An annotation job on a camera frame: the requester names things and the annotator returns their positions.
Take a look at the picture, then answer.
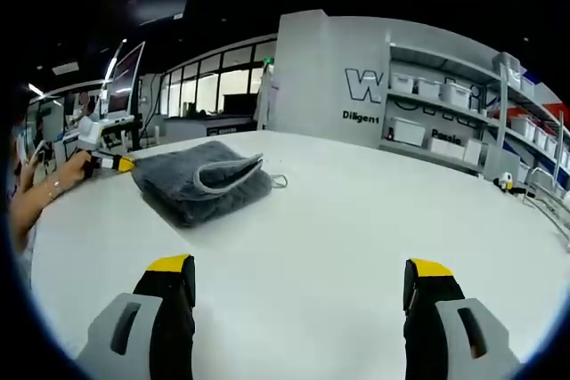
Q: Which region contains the metal wire dish rack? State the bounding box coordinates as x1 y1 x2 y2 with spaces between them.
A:
525 166 570 248

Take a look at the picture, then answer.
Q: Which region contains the glass window wall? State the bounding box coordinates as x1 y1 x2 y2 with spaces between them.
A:
159 32 280 117

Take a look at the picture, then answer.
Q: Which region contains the black monitor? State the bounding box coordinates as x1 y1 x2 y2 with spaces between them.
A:
222 93 259 117

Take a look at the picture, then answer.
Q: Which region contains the grey metal shelf rack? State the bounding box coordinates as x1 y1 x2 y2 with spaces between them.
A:
378 39 570 185

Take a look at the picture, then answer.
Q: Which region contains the grey plush towel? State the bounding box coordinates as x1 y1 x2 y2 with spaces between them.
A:
130 140 289 229

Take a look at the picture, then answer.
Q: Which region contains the group of white storage boxes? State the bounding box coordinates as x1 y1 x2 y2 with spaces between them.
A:
389 53 570 179

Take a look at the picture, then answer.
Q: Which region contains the large display screen on stand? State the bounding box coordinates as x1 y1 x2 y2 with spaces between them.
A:
100 40 147 150

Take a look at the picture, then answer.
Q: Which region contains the idle hand-held gripper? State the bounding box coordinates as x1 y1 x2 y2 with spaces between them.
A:
493 173 527 197

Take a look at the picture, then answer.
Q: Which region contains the grey counter cabinet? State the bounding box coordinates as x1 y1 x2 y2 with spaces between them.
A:
163 115 259 137

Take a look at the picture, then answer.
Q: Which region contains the white hanging coat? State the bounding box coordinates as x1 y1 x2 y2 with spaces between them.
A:
256 63 281 132

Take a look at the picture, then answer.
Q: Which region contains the person's left hand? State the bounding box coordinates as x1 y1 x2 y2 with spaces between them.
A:
61 149 97 188

